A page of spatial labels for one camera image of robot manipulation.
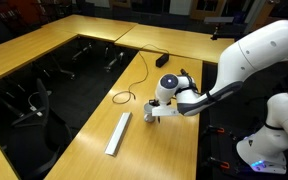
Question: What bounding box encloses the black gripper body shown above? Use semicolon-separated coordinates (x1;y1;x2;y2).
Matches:
149;99;160;107

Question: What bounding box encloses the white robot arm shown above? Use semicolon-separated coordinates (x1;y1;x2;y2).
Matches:
149;20;288;174

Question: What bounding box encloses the white mug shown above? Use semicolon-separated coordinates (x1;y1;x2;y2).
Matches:
144;103;155;123

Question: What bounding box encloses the black power adapter box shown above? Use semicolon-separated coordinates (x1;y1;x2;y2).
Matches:
155;54;169;68

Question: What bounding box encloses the silver metal bar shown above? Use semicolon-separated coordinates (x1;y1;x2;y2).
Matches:
104;112;132;156

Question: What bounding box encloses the black office chair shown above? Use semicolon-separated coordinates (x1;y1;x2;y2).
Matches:
6;79;73;180

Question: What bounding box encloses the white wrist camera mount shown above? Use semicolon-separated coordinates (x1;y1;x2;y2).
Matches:
152;106;179;116

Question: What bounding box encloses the black cable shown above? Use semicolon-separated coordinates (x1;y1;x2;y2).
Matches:
111;43;170;105

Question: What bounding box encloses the black clamp with orange handle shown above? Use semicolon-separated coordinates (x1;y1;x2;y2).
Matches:
203;125;225;133

